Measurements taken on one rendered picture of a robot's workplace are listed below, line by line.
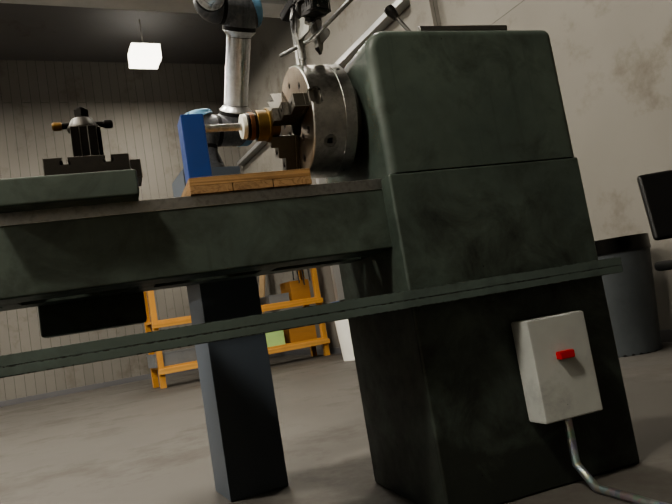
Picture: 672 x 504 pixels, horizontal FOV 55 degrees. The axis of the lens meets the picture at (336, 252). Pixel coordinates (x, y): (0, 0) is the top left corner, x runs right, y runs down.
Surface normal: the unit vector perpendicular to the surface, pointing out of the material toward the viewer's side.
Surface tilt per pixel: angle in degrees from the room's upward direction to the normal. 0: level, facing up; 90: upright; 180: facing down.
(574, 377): 90
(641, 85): 90
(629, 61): 90
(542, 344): 90
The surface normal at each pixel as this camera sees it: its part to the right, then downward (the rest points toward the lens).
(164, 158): 0.41, -0.15
